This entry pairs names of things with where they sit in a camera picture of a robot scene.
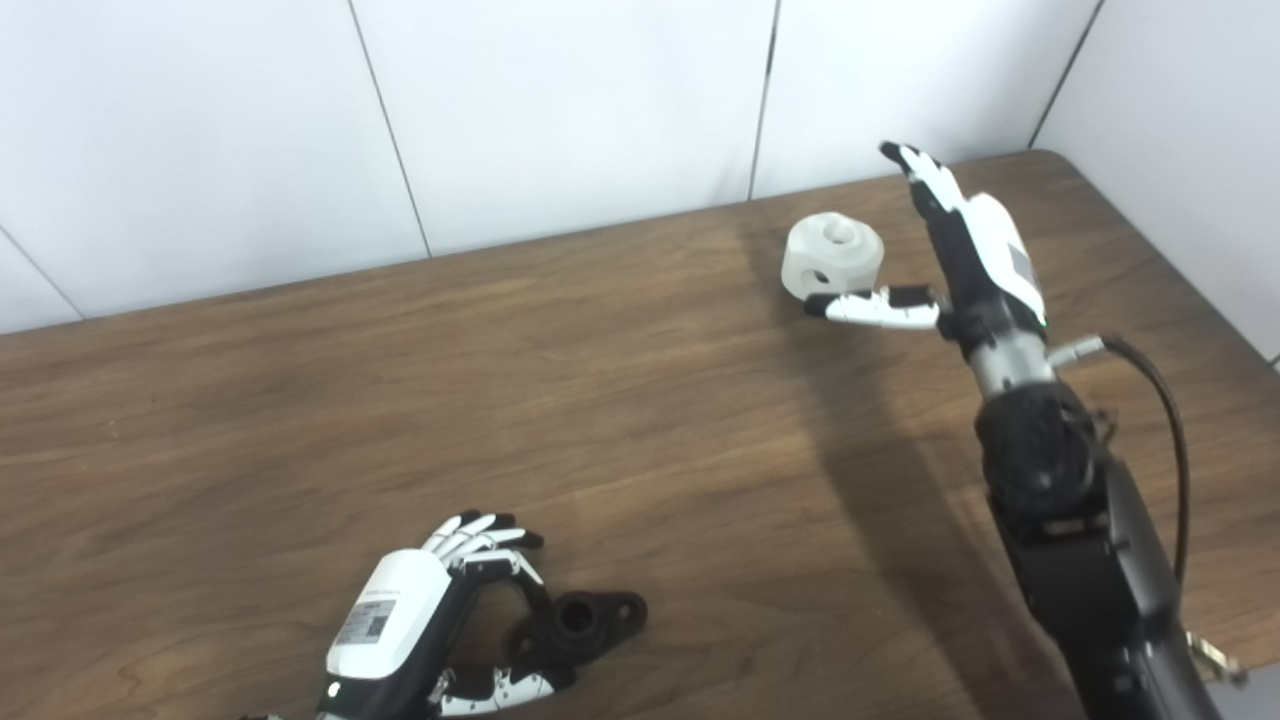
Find round white plastic piece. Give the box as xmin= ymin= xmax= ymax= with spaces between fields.
xmin=781 ymin=213 xmax=886 ymax=303

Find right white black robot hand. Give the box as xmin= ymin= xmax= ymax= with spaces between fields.
xmin=805 ymin=141 xmax=1048 ymax=351

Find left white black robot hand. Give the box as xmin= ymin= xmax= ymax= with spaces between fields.
xmin=318 ymin=510 xmax=576 ymax=720

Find black flanged holder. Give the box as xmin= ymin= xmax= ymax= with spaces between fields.
xmin=508 ymin=590 xmax=648 ymax=669

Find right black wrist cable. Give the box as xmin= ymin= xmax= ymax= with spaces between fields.
xmin=1045 ymin=335 xmax=1191 ymax=591

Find small silver metal connector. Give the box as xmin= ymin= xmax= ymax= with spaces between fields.
xmin=1185 ymin=630 xmax=1249 ymax=689

